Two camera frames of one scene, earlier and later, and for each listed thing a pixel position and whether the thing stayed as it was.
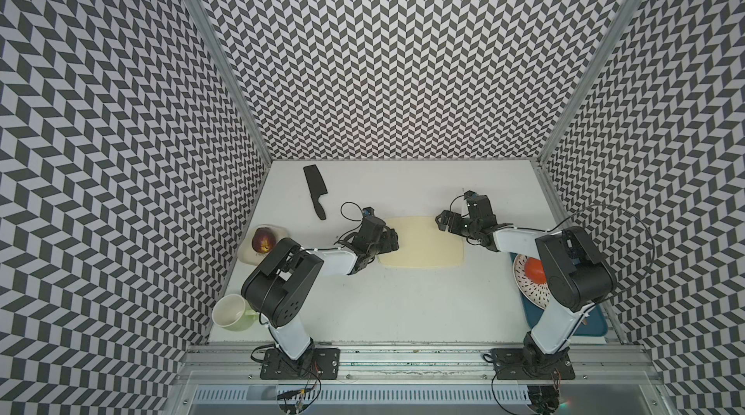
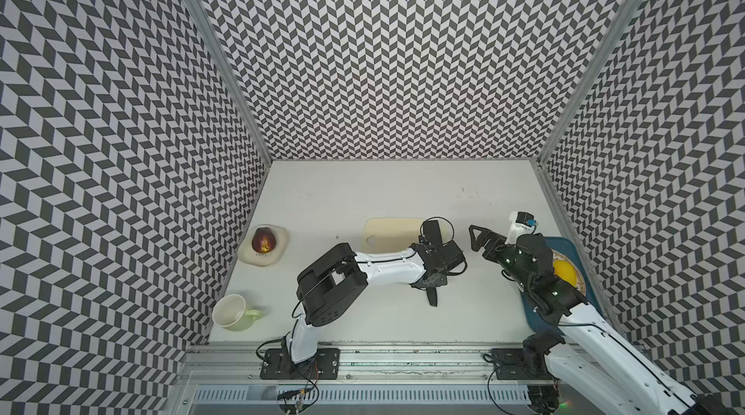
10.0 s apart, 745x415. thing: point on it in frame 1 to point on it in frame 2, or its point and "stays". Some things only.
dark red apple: (263, 239) stays
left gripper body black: (380, 247) to (439, 282)
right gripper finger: (444, 219) to (482, 239)
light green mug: (231, 312) stays
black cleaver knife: (316, 188) to (432, 295)
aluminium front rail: (239, 365) stays
